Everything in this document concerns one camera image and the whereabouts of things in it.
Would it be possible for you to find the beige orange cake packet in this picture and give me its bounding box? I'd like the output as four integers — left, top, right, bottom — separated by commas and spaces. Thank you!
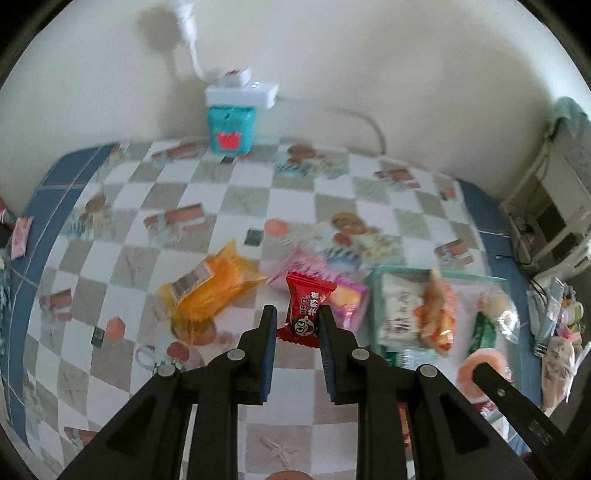
413, 268, 458, 358

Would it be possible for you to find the round bun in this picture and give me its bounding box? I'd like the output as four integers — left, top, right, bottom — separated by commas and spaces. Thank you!
455, 348, 513, 402

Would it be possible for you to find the white snack packet orange print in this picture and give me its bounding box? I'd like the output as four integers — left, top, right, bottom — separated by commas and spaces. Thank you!
381, 272, 432, 352

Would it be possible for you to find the white power strip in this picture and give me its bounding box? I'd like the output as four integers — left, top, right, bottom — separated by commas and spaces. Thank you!
204, 82, 281, 109

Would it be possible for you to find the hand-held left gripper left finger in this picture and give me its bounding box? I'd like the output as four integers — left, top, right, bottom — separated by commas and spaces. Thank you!
58, 305, 279, 480

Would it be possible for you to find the bright red snack packet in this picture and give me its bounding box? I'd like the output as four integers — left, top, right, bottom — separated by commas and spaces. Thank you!
398, 404, 411, 448

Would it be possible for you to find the small red candy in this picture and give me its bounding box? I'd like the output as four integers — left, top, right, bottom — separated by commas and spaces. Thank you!
276, 271, 338, 344

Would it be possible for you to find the checkered printed tablecloth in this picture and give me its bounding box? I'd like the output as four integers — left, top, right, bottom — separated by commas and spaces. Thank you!
0, 138, 546, 480

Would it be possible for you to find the white metal rack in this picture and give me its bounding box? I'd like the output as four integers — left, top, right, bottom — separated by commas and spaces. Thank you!
501, 129, 591, 208

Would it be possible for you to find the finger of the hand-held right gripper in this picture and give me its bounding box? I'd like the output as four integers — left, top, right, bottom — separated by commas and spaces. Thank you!
472, 362, 573, 467

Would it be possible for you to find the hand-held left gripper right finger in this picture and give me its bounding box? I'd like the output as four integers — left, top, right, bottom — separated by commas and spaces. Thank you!
318, 305, 539, 480

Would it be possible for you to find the plastic bag of snacks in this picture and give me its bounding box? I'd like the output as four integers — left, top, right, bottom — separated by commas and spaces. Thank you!
540, 335, 578, 411

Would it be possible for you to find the black cable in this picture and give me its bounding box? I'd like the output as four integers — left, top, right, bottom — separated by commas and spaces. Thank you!
496, 208, 546, 287

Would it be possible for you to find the white shelf unit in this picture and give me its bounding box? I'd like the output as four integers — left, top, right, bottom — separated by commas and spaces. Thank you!
531, 185, 591, 282

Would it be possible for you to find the orange bread packet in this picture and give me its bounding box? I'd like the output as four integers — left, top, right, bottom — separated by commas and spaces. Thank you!
159, 240, 269, 335

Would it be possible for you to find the white switch plug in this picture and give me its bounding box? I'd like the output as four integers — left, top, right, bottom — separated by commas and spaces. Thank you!
217, 67, 252, 88

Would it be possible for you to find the teal tin box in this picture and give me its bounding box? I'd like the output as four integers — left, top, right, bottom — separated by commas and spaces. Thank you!
206, 105, 257, 155

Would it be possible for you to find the small pink packet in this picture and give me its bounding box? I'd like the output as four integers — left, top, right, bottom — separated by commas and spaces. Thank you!
9, 217, 34, 259

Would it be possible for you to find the white power cable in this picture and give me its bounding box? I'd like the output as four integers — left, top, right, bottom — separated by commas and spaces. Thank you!
277, 95, 386, 155

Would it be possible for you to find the silver green snack packet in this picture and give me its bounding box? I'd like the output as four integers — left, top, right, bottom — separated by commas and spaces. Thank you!
385, 348, 444, 370

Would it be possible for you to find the teal shallow tray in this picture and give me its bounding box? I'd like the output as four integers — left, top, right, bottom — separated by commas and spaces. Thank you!
367, 265, 532, 462

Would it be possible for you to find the teal cloth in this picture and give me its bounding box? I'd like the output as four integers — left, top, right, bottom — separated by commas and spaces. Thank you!
547, 96, 589, 139

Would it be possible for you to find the pink snack packet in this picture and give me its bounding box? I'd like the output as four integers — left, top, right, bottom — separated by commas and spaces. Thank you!
268, 247, 370, 330

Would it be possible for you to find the small dark green packet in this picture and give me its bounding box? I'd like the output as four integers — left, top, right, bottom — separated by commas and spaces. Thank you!
468, 311, 497, 356

